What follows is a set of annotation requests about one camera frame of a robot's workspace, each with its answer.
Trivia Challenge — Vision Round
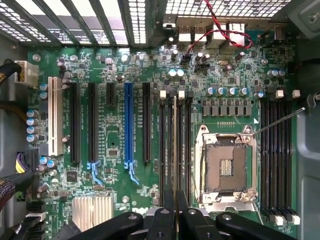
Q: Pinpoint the ram slot with white latches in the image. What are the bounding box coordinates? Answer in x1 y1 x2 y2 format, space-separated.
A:
284 88 301 226
177 89 186 193
158 89 167 208
267 88 285 226

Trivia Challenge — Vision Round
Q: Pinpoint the silver finned heat sink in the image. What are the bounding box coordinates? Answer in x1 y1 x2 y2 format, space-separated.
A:
72 196 115 232

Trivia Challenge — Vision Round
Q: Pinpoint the silver cpu socket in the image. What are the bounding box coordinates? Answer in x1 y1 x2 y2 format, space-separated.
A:
194 124 258 213

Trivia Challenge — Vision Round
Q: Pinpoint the long black expansion slot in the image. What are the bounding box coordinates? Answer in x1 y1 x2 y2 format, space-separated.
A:
70 82 81 163
142 82 152 163
86 82 105 186

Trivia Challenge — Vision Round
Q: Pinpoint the blue expansion slot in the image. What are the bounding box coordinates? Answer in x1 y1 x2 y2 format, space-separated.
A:
124 82 140 186

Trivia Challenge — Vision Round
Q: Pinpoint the green dell motherboard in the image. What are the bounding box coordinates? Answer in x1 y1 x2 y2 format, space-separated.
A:
26 47 301 240

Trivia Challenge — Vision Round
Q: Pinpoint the open black silver pc case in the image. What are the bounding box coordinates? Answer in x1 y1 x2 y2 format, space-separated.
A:
0 0 320 240

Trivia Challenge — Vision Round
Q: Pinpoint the thin metal locking lever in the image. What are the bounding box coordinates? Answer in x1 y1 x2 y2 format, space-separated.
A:
252 107 306 138

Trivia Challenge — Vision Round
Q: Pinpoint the short black expansion slot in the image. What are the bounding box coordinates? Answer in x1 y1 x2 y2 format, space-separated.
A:
106 82 116 107

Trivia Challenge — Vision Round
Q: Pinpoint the white expansion slot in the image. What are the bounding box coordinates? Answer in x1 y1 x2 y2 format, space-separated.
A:
47 76 64 156

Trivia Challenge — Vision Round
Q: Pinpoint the silver usb port block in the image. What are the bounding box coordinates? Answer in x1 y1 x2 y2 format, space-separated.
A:
178 24 209 43

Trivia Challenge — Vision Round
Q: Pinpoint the silver ethernet port block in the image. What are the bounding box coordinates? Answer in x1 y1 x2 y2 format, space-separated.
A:
211 21 246 49

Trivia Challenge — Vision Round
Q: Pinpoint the white power connector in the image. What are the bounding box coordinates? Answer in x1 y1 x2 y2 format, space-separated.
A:
14 59 40 88

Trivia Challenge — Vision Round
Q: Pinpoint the purple yellow wire bundle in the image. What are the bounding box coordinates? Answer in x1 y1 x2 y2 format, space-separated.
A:
14 151 30 176

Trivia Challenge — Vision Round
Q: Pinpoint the black braided power cable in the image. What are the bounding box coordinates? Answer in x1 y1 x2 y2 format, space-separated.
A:
0 172 41 213

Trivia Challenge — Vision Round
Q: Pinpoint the black sleeved power cable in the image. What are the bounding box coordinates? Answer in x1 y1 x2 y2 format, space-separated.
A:
0 58 21 85

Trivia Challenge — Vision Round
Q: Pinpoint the red black twisted wire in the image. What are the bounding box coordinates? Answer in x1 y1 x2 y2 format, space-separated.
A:
186 0 255 61

